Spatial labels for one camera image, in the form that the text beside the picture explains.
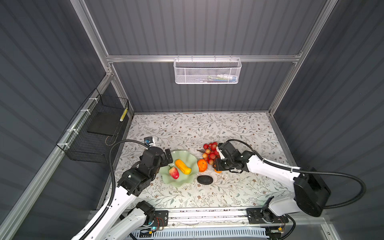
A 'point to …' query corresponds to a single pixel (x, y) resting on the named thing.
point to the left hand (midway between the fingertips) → (162, 152)
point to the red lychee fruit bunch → (210, 153)
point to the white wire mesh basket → (207, 70)
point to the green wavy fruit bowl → (187, 157)
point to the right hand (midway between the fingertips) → (216, 167)
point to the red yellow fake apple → (174, 172)
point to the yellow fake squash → (184, 168)
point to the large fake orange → (202, 165)
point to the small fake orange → (218, 172)
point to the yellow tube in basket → (123, 115)
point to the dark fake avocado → (204, 179)
